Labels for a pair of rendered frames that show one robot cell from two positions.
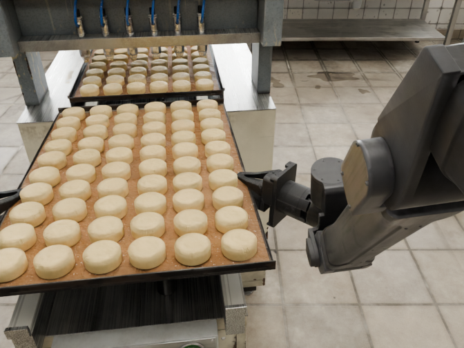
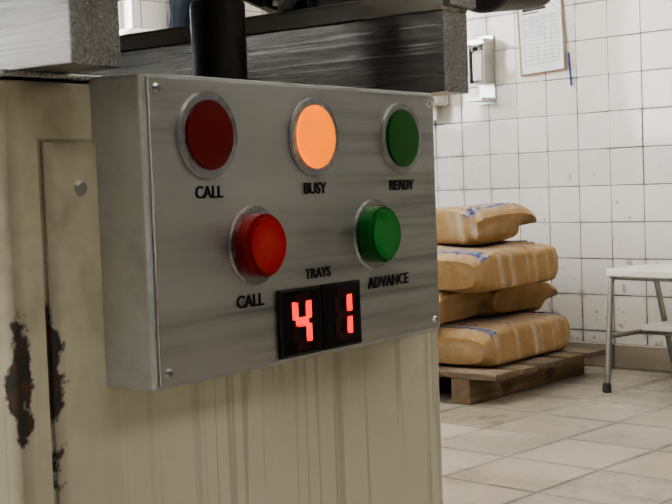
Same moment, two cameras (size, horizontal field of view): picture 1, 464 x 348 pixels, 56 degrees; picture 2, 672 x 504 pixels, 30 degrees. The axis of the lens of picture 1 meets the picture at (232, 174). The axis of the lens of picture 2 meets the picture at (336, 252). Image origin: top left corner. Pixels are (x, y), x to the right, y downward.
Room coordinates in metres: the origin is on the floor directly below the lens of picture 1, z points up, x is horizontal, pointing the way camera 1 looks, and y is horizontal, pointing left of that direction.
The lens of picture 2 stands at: (-0.07, 0.60, 0.79)
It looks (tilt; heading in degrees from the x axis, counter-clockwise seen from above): 3 degrees down; 313
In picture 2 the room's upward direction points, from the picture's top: 2 degrees counter-clockwise
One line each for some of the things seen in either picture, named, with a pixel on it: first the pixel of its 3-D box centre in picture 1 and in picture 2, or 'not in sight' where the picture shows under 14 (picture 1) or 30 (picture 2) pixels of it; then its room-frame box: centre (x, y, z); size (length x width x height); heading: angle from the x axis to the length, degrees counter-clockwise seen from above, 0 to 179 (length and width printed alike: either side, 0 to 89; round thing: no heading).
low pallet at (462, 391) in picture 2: not in sight; (425, 365); (3.12, -3.28, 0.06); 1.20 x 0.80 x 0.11; 2
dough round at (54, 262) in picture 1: (54, 261); not in sight; (0.41, 0.24, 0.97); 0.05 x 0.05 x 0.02
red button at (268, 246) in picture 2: not in sight; (256, 245); (0.36, 0.19, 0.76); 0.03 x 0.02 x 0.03; 97
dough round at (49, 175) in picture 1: (45, 177); not in sight; (0.63, 0.33, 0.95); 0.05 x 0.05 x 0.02
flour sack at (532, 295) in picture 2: not in sight; (458, 294); (3.11, -3.49, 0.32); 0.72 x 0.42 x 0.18; 0
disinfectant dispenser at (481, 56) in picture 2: not in sight; (474, 69); (3.22, -3.80, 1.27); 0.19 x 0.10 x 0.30; 90
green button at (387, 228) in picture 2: not in sight; (375, 234); (0.38, 0.09, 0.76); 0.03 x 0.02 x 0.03; 97
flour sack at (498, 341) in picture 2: not in sight; (487, 336); (2.82, -3.30, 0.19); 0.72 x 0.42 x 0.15; 94
